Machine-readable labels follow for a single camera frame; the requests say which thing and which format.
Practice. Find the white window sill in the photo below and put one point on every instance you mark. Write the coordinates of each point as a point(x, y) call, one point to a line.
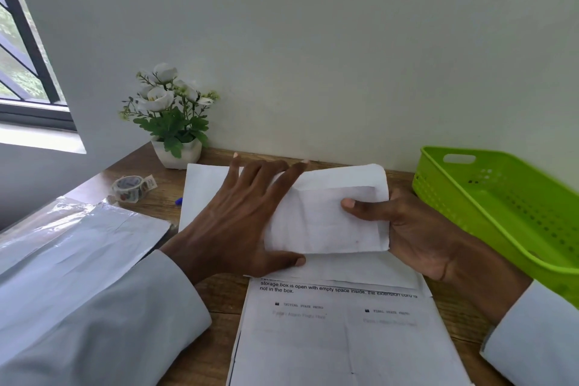
point(40, 139)

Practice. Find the person's left forearm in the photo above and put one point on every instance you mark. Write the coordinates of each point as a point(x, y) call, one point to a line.
point(113, 331)

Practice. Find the person's right hand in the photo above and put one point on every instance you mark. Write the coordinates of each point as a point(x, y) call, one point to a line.
point(420, 236)

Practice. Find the person's right forearm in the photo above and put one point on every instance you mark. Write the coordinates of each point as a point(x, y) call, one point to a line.
point(520, 336)

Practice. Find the white paper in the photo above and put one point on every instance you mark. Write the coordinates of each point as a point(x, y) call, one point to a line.
point(325, 223)

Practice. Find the black framed window with grille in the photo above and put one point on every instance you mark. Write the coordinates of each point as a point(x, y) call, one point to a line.
point(36, 116)

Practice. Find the plastic-wrapped white envelope pack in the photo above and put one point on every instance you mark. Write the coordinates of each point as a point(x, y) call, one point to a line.
point(68, 254)

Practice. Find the green plastic basket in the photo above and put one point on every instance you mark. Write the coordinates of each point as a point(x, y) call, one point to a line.
point(497, 209)

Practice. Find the long white envelope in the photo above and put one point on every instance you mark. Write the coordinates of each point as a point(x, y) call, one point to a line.
point(203, 191)

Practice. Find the patterned tape roll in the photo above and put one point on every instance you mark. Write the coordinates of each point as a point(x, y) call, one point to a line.
point(135, 195)

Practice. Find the person's left hand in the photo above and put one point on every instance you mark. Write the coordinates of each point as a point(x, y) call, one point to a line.
point(226, 232)

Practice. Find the stack of printed papers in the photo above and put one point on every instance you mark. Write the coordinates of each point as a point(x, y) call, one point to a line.
point(339, 345)

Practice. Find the potted white flower plant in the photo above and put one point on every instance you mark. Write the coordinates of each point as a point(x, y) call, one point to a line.
point(174, 128)

